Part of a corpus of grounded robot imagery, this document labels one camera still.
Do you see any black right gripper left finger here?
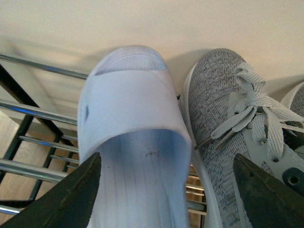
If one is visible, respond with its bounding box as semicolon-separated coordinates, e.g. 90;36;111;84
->
1;152;101;228

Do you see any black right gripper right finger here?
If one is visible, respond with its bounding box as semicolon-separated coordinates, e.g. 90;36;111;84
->
233;154;304;228

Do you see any grey knit sneaker navy collar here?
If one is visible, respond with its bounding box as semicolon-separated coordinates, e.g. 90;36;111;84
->
280;82;304;117

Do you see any black metal shoe rack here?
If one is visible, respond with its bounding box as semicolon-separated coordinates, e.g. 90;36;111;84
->
0;54;207;216

